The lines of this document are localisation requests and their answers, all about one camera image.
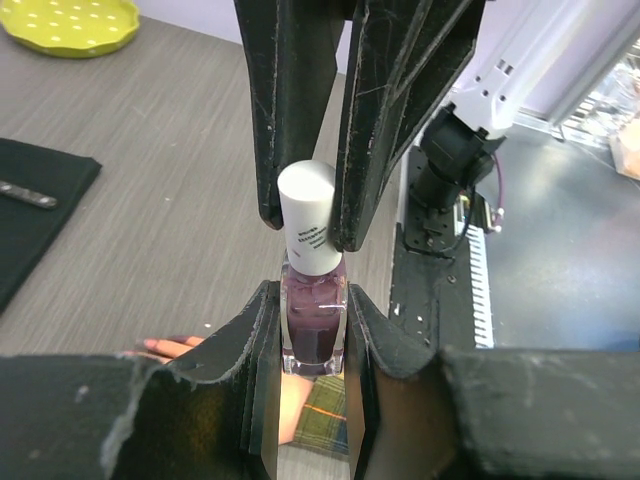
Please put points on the yellow plaid sleeve forearm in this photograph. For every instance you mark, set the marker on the yellow plaid sleeve forearm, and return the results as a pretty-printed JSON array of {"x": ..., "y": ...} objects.
[{"x": 322, "y": 425}]

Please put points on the purple nail polish bottle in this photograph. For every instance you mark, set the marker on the purple nail polish bottle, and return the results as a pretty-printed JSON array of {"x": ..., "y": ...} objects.
[{"x": 313, "y": 316}]

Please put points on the white nail polish brush cap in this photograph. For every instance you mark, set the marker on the white nail polish brush cap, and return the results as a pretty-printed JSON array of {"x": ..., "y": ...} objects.
[{"x": 306, "y": 190}]

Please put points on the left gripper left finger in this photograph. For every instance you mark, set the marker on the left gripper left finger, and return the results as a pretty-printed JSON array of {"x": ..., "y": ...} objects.
[{"x": 210, "y": 414}]

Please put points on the silver knife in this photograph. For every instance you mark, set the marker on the silver knife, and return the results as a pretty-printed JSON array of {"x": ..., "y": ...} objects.
[{"x": 27, "y": 196}]

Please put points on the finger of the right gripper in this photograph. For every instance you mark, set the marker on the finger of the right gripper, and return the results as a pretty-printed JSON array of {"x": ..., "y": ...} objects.
[
  {"x": 404, "y": 57},
  {"x": 290, "y": 49}
]

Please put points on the white slotted cable duct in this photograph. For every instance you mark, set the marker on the white slotted cable duct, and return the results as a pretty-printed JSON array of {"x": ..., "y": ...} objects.
[{"x": 481, "y": 299}]

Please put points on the black placemat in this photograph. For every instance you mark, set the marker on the black placemat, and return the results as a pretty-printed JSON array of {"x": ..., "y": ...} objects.
[{"x": 27, "y": 232}]

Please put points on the mannequin hand with painted nails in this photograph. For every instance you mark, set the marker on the mannequin hand with painted nails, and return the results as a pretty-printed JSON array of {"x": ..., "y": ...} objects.
[{"x": 295, "y": 390}]

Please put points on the green polka dot plate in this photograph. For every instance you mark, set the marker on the green polka dot plate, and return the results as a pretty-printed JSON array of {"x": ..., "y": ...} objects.
[{"x": 71, "y": 29}]

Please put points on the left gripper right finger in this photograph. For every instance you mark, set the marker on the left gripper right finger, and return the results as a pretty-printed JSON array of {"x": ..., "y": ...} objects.
[{"x": 485, "y": 413}]

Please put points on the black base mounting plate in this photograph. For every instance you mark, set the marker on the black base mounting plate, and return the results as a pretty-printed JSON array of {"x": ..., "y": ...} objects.
[{"x": 431, "y": 296}]

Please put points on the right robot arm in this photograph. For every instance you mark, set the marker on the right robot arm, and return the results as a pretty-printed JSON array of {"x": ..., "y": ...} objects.
[{"x": 340, "y": 89}]

